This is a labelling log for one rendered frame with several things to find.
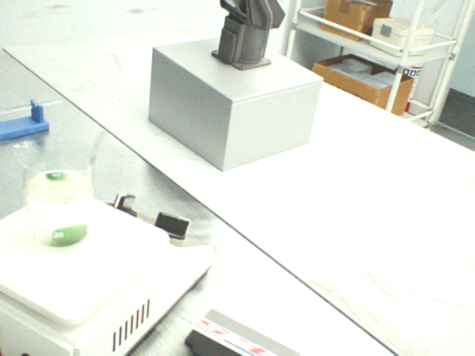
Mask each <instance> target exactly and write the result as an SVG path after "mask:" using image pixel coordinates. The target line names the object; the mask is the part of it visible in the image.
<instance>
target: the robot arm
mask: <svg viewBox="0 0 475 356"><path fill-rule="evenodd" d="M219 1H220V6H221V8H224V9H225V10H226V11H227V12H229V14H228V16H225V20H224V26H223V28H222V29H221V38H220V42H219V47H218V49H215V50H212V51H211V54H212V55H214V56H215V57H217V58H219V59H220V60H222V61H224V62H225V63H227V64H229V65H231V66H232V67H234V68H236V69H237V70H239V71H246V70H249V69H255V68H258V67H262V66H267V65H271V63H272V60H270V59H267V58H266V57H265V56H264V55H265V51H266V46H267V42H268V38H269V32H270V30H271V29H278V28H279V27H280V25H281V24H282V22H283V19H284V18H285V16H286V14H285V12H284V11H283V9H282V8H281V6H280V4H279V3H278V1H277V0H219Z"/></svg>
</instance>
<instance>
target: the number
mask: <svg viewBox="0 0 475 356"><path fill-rule="evenodd" d="M186 319H188V320H190V321H192V322H194V323H196V324H198V325H200V326H202V327H203V328H205V329H207V330H209V331H211V332H213V333H215V334H217V335H219V336H220V337H222V338H225V339H226V340H229V341H230V342H232V343H234V344H236V345H238V346H240V347H241V348H244V349H246V350H248V351H250V352H251V353H253V354H255V355H257V356H275V355H274V354H272V353H270V352H268V351H266V350H264V349H262V348H260V347H258V346H256V345H254V344H252V343H251V342H249V341H247V340H245V339H243V338H241V337H239V336H237V335H235V334H233V333H231V332H229V331H227V330H225V329H224V328H221V327H220V326H217V325H215V324H213V323H211V322H210V321H207V320H206V319H197V318H186Z"/></svg>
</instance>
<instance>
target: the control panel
mask: <svg viewBox="0 0 475 356"><path fill-rule="evenodd" d="M101 202H102V203H104V204H106V203H114V202H107V201H101ZM135 212H136V211H135ZM136 213H137V217H136V218H138V219H139V220H142V221H144V222H146V223H148V224H150V225H155V222H156V220H154V219H153V218H150V217H148V216H146V215H143V214H141V213H139V212H136ZM169 244H171V245H173V246H175V247H179V248H184V247H200V246H208V245H210V244H208V243H206V242H203V241H201V240H200V239H197V238H195V237H192V236H190V235H188V234H185V240H179V239H173V238H171V237H169Z"/></svg>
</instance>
